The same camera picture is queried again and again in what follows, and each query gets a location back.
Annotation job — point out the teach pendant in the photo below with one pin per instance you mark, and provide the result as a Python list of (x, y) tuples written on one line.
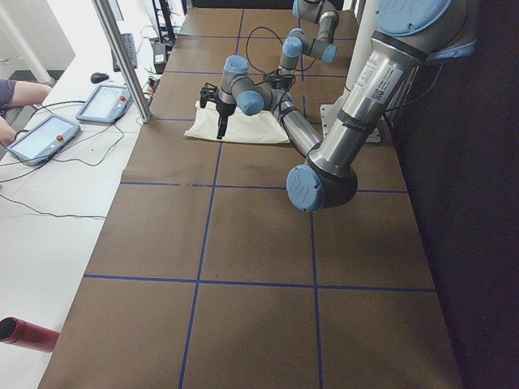
[(106, 104), (44, 140)]

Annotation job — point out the person forearm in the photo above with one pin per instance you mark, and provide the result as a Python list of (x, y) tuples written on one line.
[(20, 93)]

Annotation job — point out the far teach pendant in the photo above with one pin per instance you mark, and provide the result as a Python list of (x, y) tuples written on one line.
[(106, 104)]

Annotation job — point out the black computer mouse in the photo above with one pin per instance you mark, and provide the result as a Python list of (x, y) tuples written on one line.
[(98, 77)]

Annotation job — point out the white long-sleeve t-shirt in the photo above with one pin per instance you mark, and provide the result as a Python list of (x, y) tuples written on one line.
[(261, 128)]

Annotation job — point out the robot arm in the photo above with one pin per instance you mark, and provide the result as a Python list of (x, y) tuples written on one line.
[(325, 15), (407, 34)]

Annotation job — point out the black power adapter box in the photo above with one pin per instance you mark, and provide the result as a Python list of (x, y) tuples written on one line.
[(160, 57)]

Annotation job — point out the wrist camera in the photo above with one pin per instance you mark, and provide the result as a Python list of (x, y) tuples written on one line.
[(208, 93)]

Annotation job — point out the near teach pendant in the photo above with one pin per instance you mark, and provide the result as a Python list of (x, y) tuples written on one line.
[(44, 140)]

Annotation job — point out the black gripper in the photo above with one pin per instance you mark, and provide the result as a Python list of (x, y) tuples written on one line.
[(223, 109), (282, 81)]

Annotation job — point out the red cylinder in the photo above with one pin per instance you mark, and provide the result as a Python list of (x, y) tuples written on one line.
[(17, 332)]

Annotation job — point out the black keyboard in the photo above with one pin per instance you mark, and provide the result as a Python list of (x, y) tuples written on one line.
[(129, 46)]

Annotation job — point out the white mounting column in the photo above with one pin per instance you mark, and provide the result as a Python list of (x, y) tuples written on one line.
[(362, 51)]

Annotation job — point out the aluminium frame post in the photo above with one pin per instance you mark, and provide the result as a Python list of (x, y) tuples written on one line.
[(113, 35)]

